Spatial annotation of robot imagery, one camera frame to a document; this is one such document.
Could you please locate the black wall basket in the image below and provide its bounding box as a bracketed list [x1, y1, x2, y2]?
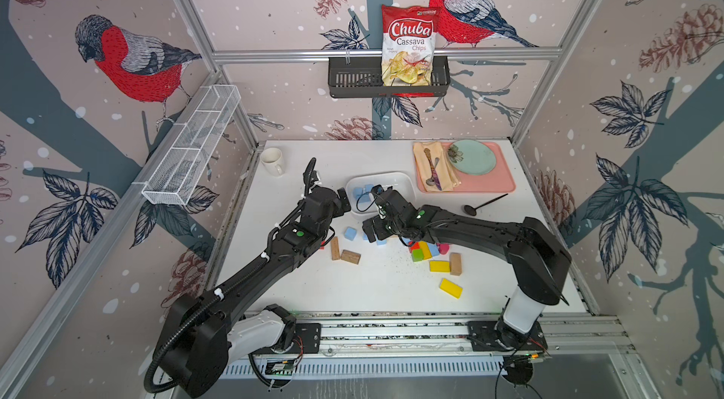
[327, 57, 451, 98]

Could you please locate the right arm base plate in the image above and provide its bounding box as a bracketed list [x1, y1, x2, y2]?
[467, 320, 548, 353]

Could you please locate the beige cloth napkin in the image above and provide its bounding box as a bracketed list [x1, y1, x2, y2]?
[413, 142, 461, 193]

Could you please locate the wooden block right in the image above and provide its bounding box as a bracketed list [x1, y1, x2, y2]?
[449, 253, 463, 276]

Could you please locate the Chuba cassava chips bag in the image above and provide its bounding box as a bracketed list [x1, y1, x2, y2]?
[381, 5, 439, 87]

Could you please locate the yellow block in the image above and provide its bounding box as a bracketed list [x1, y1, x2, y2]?
[439, 278, 463, 299]
[429, 261, 451, 274]

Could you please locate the metal spoon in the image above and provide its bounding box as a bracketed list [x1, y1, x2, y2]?
[423, 148, 442, 192]

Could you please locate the yellow block front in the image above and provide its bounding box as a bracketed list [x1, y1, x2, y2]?
[439, 278, 463, 299]

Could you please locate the long wooden block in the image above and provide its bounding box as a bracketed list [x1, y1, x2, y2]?
[329, 237, 341, 261]

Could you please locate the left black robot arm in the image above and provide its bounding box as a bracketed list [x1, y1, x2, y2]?
[143, 186, 351, 398]

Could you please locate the green ceramic plate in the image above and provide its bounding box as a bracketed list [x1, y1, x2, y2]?
[447, 140, 497, 176]

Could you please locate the white ceramic serving dish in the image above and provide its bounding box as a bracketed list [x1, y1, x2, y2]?
[345, 172, 415, 217]

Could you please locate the green block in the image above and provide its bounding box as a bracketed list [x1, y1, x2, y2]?
[410, 248, 425, 262]

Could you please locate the brown wooden block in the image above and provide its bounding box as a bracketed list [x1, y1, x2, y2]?
[341, 250, 361, 265]

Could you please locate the white wire wall basket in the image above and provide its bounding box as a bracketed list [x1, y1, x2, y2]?
[141, 84, 241, 206]

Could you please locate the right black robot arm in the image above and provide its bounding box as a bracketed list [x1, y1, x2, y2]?
[362, 186, 571, 350]

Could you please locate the pink plastic tray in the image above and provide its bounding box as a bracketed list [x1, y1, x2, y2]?
[416, 141, 516, 193]

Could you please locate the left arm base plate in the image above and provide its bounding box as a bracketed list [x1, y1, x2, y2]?
[281, 323, 322, 355]

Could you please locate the white ceramic mug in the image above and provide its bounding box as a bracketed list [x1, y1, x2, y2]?
[260, 147, 285, 178]

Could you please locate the yellow block middle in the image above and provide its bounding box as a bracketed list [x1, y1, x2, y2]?
[429, 261, 451, 274]

